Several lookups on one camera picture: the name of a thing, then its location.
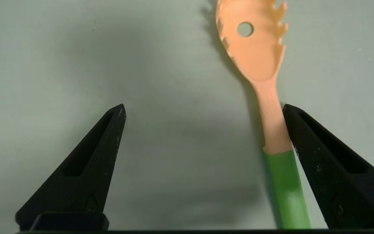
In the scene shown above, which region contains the light green plastic tray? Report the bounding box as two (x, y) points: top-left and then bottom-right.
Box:
(0, 0), (374, 231)

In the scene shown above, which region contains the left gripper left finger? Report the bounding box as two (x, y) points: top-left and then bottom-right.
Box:
(15, 103), (127, 231)

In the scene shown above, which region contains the yellow green pasta spoon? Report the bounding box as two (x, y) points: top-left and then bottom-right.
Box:
(215, 0), (311, 229)

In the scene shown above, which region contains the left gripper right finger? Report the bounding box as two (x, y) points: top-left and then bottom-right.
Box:
(280, 104), (374, 229)

